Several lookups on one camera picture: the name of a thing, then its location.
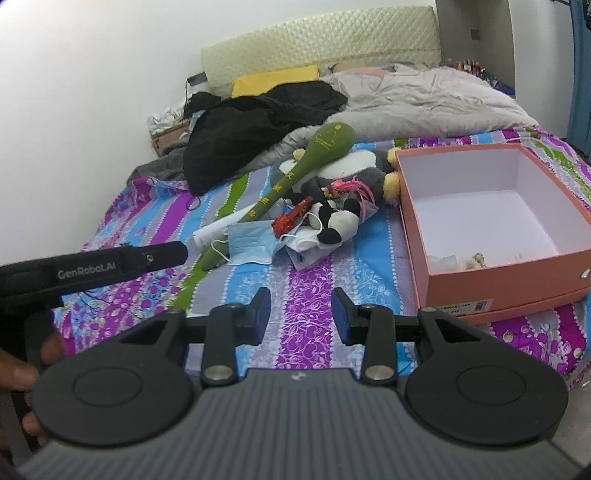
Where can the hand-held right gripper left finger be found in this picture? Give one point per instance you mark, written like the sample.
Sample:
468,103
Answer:
261,314

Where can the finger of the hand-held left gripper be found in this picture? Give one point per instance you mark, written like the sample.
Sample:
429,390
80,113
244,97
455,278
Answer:
164,254

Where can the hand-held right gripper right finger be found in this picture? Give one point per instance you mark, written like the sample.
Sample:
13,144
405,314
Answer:
340,318

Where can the blue white plastic packet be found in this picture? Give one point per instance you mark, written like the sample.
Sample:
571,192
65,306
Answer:
300,259

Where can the red snack wrapper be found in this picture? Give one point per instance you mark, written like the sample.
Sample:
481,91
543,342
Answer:
286,222

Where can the pink cardboard box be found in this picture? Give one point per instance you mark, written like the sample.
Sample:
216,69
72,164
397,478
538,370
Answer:
461,295

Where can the person's left hand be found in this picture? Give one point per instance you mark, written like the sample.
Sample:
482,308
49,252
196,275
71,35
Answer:
18,374

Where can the floral striped bedsheet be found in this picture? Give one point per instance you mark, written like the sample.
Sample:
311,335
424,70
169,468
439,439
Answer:
300,286

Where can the blue face mask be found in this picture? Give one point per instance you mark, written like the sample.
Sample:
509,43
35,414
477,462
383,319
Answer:
249,244

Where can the white face mask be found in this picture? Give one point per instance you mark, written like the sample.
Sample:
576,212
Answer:
305,241

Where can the grey cloth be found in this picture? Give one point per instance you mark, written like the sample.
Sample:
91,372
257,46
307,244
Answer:
161,165

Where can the black white panda plush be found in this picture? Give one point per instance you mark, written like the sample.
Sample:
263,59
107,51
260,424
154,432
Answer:
341,222

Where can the brown cardboard box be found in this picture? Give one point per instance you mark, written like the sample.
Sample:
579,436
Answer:
166,137

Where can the pink tassel toy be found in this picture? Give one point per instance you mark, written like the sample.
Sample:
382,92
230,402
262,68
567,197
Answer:
351,189

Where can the white cloth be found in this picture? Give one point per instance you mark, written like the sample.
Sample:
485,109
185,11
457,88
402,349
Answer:
164,117

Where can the grey white penguin plush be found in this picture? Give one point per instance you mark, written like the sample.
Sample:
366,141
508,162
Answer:
364,177

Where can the black clothing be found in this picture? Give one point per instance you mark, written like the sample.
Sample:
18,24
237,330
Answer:
240,134

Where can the green plush stick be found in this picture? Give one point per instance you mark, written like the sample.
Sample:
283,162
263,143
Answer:
300,170

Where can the yellow pillow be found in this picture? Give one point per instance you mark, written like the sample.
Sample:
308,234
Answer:
277,78

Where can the grey duvet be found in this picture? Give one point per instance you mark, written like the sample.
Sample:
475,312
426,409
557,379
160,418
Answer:
438,101

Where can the pink pillow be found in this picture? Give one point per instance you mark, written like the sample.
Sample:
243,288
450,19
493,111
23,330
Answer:
364,70

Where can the cream padded headboard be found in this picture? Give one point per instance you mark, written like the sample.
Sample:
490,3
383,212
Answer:
323,37

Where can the row of small bottles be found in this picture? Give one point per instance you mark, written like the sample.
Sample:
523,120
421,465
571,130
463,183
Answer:
480,71

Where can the blue curtain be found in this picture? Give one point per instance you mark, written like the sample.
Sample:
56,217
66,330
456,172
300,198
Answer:
581,92

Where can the black wall charger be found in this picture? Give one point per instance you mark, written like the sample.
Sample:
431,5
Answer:
196,78

